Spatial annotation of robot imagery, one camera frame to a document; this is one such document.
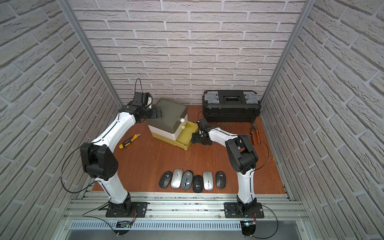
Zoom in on three-drawer storage box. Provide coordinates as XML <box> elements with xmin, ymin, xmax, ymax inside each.
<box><xmin>147</xmin><ymin>98</ymin><xmax>198</xmax><ymax>151</ymax></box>

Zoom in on silver computer mouse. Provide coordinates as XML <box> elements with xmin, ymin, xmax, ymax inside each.
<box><xmin>203</xmin><ymin>171</ymin><xmax>214</xmax><ymax>191</ymax></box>
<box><xmin>171</xmin><ymin>169</ymin><xmax>184</xmax><ymax>189</ymax></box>

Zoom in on black computer mouse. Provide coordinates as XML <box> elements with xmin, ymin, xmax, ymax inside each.
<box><xmin>216</xmin><ymin>171</ymin><xmax>226</xmax><ymax>189</ymax></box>
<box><xmin>192</xmin><ymin>175</ymin><xmax>204</xmax><ymax>193</ymax></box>
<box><xmin>159</xmin><ymin>171</ymin><xmax>173</xmax><ymax>189</ymax></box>

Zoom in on grey computer mouse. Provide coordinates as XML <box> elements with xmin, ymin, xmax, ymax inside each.
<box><xmin>181</xmin><ymin>171</ymin><xmax>194</xmax><ymax>190</ymax></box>

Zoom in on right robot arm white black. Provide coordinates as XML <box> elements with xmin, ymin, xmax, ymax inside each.
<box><xmin>192</xmin><ymin>118</ymin><xmax>259</xmax><ymax>216</ymax></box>

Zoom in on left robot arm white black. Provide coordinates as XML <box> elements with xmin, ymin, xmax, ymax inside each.
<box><xmin>80</xmin><ymin>92</ymin><xmax>161</xmax><ymax>214</ymax></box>

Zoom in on black plastic toolbox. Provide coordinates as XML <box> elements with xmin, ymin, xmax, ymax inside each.
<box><xmin>203</xmin><ymin>90</ymin><xmax>261</xmax><ymax>123</ymax></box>

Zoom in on yellow utility knife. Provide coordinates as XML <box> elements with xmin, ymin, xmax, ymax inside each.
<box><xmin>119</xmin><ymin>134</ymin><xmax>141</xmax><ymax>149</ymax></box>

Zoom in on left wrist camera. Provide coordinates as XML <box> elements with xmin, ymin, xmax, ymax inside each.
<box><xmin>145</xmin><ymin>93</ymin><xmax>153</xmax><ymax>108</ymax></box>

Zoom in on orange handled pliers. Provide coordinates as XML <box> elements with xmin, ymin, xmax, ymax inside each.
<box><xmin>250</xmin><ymin>123</ymin><xmax>261</xmax><ymax>145</ymax></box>

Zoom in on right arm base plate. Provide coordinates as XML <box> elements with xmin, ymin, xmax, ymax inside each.
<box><xmin>224</xmin><ymin>202</ymin><xmax>265</xmax><ymax>219</ymax></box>

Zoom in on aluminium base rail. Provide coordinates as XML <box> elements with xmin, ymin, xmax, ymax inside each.
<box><xmin>61</xmin><ymin>191</ymin><xmax>309</xmax><ymax>231</ymax></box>

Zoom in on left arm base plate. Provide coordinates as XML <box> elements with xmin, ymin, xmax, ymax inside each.
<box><xmin>106</xmin><ymin>201</ymin><xmax>149</xmax><ymax>218</ymax></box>

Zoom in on left base cable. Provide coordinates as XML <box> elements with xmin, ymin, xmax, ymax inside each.
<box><xmin>60</xmin><ymin>143</ymin><xmax>127</xmax><ymax>235</ymax></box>

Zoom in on base cable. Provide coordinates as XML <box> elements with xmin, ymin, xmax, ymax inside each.
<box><xmin>60</xmin><ymin>143</ymin><xmax>127</xmax><ymax>235</ymax></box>
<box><xmin>248</xmin><ymin>205</ymin><xmax>280</xmax><ymax>240</ymax></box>

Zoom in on right base cable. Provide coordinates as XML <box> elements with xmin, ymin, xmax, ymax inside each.
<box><xmin>248</xmin><ymin>205</ymin><xmax>280</xmax><ymax>240</ymax></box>

